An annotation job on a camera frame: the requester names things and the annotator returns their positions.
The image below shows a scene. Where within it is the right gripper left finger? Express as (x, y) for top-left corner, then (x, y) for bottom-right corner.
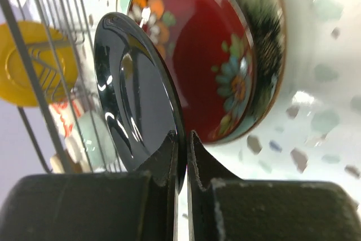
(1, 132), (178, 240)

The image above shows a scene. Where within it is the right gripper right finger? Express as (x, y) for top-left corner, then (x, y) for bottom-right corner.
(187, 132), (360, 240)

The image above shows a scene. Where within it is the yellow patterned plate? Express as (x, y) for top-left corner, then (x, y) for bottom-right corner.
(1, 21), (78, 107)

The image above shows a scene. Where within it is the red floral plate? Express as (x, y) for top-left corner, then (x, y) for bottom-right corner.
(127, 0), (256, 143)

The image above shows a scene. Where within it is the light green floral plate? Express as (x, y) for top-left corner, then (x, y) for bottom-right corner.
(117, 0), (285, 143)

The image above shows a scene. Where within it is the light green bowl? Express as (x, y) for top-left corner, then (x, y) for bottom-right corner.
(65, 111), (117, 173)

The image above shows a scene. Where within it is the beige brown cup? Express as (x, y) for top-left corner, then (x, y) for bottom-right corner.
(50, 150), (83, 174)

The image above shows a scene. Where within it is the white red patterned bowl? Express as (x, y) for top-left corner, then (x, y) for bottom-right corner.
(49, 98), (85, 138)

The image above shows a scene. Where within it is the black wire dish rack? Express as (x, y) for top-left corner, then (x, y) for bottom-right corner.
(1, 0), (122, 173)

